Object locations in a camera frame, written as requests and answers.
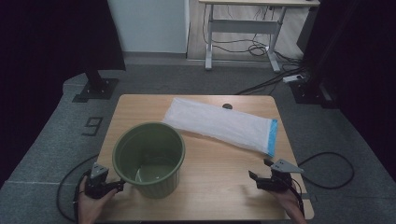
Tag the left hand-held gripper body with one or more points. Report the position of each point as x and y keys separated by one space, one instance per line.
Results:
x=96 y=186

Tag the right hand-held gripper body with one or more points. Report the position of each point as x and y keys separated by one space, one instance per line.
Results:
x=277 y=182

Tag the green plastic bin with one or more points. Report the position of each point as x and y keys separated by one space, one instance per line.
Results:
x=149 y=146

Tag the white bag with blue hem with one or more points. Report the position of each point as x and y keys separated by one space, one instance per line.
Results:
x=218 y=124

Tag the person's right hand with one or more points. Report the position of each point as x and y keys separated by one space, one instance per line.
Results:
x=289 y=200

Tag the person's left hand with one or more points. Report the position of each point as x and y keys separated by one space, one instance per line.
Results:
x=91 y=210

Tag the grey tape strip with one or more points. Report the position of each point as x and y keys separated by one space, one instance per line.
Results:
x=309 y=196

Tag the black round table grommet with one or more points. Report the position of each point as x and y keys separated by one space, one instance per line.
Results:
x=227 y=106

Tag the white power strip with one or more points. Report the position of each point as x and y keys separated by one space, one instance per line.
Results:
x=292 y=78

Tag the black stand base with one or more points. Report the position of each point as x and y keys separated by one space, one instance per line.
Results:
x=96 y=88

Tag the dark curtain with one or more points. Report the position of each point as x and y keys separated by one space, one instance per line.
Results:
x=358 y=62
x=46 y=46

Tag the white panel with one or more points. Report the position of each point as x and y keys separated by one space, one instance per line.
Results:
x=149 y=25

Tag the black stand with base plate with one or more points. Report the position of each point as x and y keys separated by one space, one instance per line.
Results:
x=308 y=93

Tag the white desk frame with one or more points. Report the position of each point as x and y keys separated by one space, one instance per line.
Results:
x=243 y=26

